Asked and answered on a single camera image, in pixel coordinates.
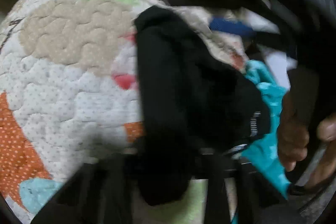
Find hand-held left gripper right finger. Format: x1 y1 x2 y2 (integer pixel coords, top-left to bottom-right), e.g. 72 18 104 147
193 148 288 224

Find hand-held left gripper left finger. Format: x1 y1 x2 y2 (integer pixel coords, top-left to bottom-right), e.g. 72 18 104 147
34 154 143 224

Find black pants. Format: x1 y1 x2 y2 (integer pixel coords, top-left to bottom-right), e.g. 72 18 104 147
134 6 271 207

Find person's right hand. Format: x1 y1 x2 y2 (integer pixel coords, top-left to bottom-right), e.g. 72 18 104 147
277 91 336 189

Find white cloth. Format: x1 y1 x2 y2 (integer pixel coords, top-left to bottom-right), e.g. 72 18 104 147
264 52 298 93

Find teal dotted cloth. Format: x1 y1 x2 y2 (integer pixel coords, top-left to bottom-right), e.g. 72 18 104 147
240 60 292 199

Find blue cloth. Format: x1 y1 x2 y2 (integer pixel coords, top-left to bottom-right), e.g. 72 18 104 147
209 17 256 38

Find quilted patchwork blanket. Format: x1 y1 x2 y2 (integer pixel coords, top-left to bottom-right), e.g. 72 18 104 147
0 0 252 224

